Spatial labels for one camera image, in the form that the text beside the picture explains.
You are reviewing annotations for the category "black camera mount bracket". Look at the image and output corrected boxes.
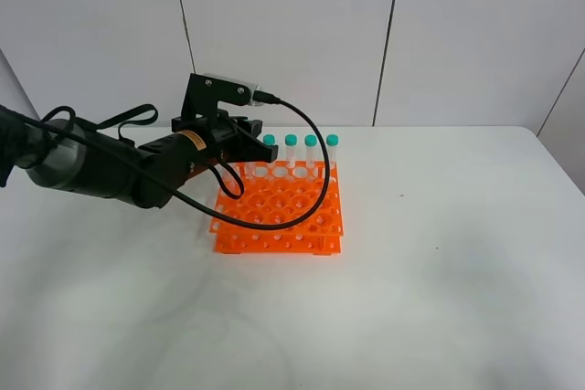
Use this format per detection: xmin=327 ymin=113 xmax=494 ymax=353
xmin=180 ymin=73 xmax=253 ymax=125

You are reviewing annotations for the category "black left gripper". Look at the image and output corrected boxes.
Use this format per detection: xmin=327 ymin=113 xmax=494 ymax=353
xmin=171 ymin=110 xmax=271 ymax=165

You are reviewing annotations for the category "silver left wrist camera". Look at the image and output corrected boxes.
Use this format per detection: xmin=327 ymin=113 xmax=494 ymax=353
xmin=204 ymin=74 xmax=282 ymax=106

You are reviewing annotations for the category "teal capped test tube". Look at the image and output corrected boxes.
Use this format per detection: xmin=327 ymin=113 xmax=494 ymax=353
xmin=325 ymin=134 xmax=339 ymax=169
xmin=284 ymin=134 xmax=298 ymax=169
xmin=262 ymin=134 xmax=279 ymax=167

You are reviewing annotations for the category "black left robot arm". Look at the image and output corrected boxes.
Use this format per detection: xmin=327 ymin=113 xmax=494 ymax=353
xmin=1 ymin=104 xmax=278 ymax=209

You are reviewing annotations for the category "orange test tube rack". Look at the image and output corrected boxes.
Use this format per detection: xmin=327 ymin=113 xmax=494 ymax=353
xmin=209 ymin=160 xmax=344 ymax=256

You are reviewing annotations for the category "clear graduated test tube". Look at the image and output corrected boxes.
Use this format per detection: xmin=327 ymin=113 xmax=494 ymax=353
xmin=304 ymin=134 xmax=317 ymax=169

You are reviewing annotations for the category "black camera cable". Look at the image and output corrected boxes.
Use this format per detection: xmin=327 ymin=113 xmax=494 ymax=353
xmin=0 ymin=100 xmax=333 ymax=231

